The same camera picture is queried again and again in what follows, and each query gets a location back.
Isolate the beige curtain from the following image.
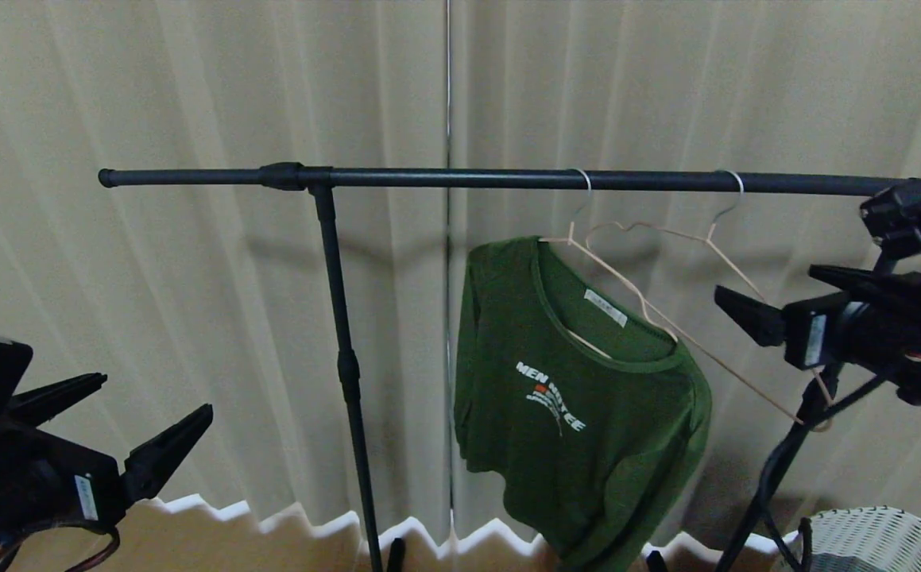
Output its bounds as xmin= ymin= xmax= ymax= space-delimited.
xmin=0 ymin=0 xmax=921 ymax=557

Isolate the pink clothes hanger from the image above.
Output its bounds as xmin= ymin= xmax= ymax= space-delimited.
xmin=586 ymin=171 xmax=834 ymax=434
xmin=538 ymin=168 xmax=679 ymax=358

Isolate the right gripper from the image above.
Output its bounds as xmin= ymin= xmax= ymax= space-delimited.
xmin=714 ymin=265 xmax=921 ymax=423

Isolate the white laundry basket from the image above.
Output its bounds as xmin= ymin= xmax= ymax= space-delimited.
xmin=778 ymin=506 xmax=921 ymax=572

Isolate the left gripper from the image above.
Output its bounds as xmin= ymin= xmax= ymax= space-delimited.
xmin=0 ymin=372 xmax=215 ymax=572

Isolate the black clothes rack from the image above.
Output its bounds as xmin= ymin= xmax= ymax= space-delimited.
xmin=99 ymin=162 xmax=914 ymax=572

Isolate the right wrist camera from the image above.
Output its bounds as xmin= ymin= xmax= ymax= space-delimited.
xmin=860 ymin=176 xmax=921 ymax=275

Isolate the green printed T-shirt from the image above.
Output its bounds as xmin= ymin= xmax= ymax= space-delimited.
xmin=454 ymin=236 xmax=713 ymax=572

